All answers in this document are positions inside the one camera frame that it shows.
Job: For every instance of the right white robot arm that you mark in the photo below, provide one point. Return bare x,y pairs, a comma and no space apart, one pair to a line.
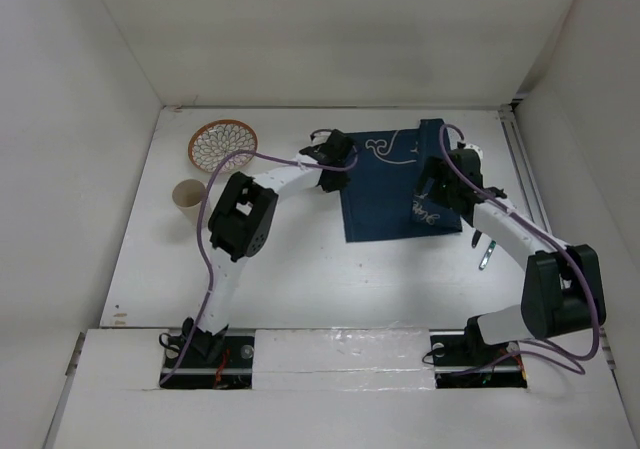
562,291

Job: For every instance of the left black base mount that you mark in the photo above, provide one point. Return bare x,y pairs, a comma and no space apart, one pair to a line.
220,362

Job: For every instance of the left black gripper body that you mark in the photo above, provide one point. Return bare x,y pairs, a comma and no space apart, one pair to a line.
338,181

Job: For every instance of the aluminium side rail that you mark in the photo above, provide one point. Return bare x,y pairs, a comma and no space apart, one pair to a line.
531,194

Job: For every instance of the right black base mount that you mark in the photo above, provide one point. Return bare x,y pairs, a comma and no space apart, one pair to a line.
458,367

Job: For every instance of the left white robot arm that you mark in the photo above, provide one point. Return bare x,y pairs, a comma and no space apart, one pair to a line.
240,224

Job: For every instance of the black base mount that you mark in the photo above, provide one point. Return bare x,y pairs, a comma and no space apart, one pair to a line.
458,367
220,362

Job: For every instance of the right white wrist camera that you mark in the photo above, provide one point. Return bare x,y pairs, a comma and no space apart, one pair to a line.
469,146

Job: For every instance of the beige ceramic cup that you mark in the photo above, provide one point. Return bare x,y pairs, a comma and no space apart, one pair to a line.
187,196

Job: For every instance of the floral orange-rimmed plate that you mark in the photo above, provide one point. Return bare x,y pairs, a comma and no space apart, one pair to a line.
216,140

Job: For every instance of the blue whale cloth napkin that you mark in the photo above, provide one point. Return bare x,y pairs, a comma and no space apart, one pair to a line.
380,202

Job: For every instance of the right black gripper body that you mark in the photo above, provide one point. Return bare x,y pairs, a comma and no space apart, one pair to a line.
442,188

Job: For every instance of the green-handled metal fork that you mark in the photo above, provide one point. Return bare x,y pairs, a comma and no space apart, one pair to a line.
487,256

